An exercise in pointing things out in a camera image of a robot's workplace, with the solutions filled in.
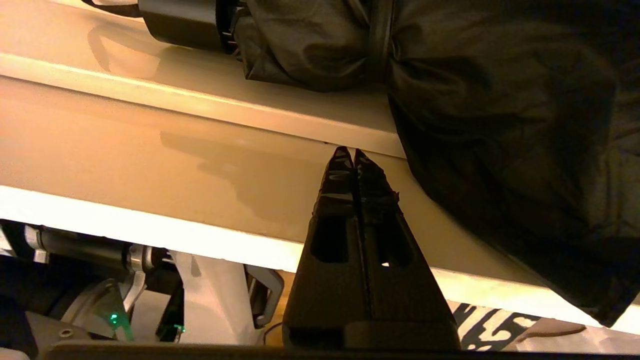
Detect white robot torso column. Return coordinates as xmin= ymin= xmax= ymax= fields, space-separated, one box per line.
xmin=170 ymin=249 xmax=263 ymax=347

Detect black white patterned rug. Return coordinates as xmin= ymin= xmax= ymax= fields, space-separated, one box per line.
xmin=451 ymin=301 xmax=543 ymax=352

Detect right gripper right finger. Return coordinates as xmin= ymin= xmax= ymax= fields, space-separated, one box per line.
xmin=354 ymin=148 xmax=462 ymax=350

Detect black folding umbrella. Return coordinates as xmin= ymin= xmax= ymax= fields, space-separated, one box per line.
xmin=82 ymin=0 xmax=640 ymax=329

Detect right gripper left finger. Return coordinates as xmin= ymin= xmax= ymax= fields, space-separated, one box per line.
xmin=282 ymin=146 xmax=372 ymax=349

